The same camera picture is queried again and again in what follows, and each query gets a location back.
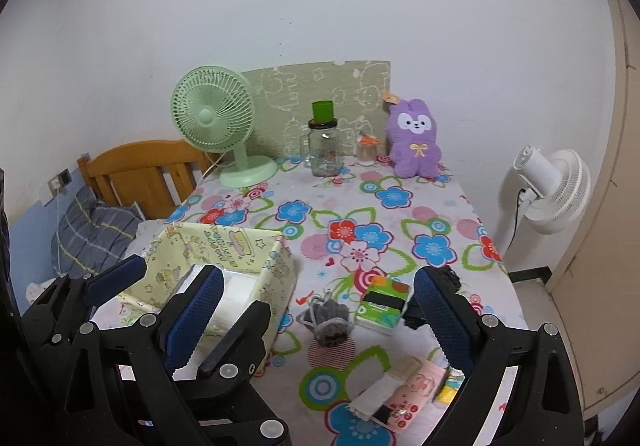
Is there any black elastic band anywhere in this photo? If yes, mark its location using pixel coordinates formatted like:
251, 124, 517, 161
362, 291, 408, 314

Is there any wall power socket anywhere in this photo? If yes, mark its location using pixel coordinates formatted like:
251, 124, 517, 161
47, 168, 72, 195

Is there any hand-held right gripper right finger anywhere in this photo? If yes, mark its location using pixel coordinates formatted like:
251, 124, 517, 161
414, 267, 586, 446

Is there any beige wardrobe door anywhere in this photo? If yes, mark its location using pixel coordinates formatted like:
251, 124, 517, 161
545, 0, 640, 422

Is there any purple plush bunny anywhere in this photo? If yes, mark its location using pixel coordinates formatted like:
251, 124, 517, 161
382, 90, 444, 179

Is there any white sock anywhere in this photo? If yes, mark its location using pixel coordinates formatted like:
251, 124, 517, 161
347, 357, 423, 423

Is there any pink printed packet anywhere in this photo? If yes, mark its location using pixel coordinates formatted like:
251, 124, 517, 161
372, 360, 447, 434

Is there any black plastic bag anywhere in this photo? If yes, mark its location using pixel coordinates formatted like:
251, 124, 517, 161
404, 266, 463, 331

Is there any yellow printed fabric storage box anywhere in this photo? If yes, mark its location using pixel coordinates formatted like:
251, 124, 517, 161
117, 221, 296, 359

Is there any white standing fan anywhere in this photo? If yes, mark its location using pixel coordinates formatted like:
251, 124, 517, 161
497, 146, 592, 277

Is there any floral tablecloth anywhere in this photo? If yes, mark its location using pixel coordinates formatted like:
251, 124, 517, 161
95, 153, 528, 446

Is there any small jar with orange lid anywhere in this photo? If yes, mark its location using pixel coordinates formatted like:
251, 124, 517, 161
356, 133, 379, 167

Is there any white fan cable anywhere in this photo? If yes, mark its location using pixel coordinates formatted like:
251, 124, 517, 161
200, 153, 227, 185

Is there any white folded cloth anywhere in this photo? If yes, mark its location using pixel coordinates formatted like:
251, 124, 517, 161
175, 263, 263, 342

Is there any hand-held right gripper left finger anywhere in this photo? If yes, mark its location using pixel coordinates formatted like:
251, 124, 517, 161
65, 266, 226, 446

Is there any wooden bed headboard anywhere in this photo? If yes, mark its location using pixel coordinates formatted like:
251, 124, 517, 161
77, 140, 213, 221

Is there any small yellow packet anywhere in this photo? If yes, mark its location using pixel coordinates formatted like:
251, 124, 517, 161
434, 368, 467, 405

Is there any glass jar mug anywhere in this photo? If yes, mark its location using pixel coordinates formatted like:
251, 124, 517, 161
300, 118, 343, 177

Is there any grey sock pair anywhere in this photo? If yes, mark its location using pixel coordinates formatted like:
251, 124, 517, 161
297, 293, 352, 349

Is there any green printed cardboard panel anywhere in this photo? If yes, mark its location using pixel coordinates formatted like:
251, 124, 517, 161
242, 60, 391, 161

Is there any blue plaid pillow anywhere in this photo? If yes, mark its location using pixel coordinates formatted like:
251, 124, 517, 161
52, 186, 143, 277

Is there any green tissue packet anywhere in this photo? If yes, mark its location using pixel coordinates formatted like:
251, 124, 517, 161
355, 276, 412, 334

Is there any green desk fan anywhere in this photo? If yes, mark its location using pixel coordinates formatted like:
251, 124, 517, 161
170, 66, 278, 189

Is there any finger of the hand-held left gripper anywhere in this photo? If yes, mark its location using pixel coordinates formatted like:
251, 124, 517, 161
185, 301, 293, 446
20, 256, 148, 357

